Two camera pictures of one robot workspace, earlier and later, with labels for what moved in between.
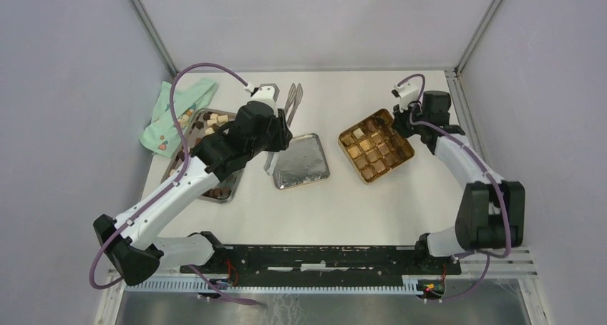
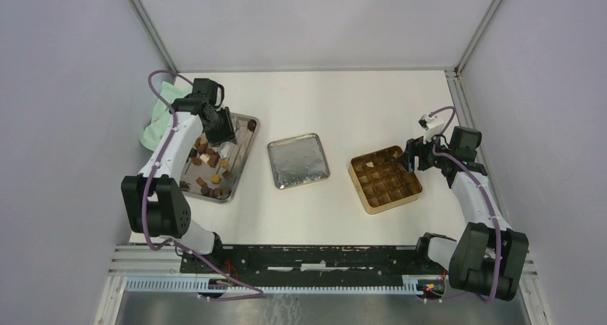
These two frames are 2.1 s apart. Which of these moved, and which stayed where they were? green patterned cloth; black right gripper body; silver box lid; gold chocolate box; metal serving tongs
Moved: gold chocolate box; black right gripper body; metal serving tongs
Stayed: green patterned cloth; silver box lid
